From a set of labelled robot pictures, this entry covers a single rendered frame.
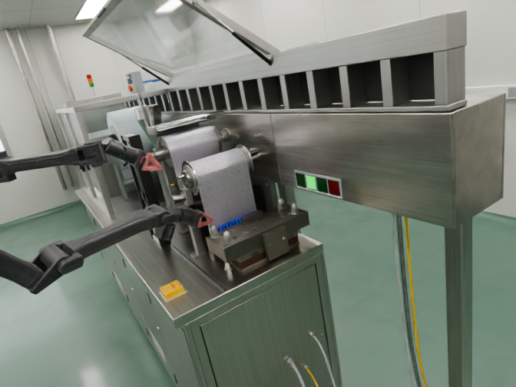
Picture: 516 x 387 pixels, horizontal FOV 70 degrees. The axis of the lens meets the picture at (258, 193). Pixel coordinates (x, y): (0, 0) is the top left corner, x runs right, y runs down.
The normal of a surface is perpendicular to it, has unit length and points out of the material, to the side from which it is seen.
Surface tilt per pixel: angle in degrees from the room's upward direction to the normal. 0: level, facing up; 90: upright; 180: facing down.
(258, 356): 90
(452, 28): 90
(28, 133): 90
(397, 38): 90
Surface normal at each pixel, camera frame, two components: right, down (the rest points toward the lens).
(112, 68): 0.54, 0.18
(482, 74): -0.83, 0.32
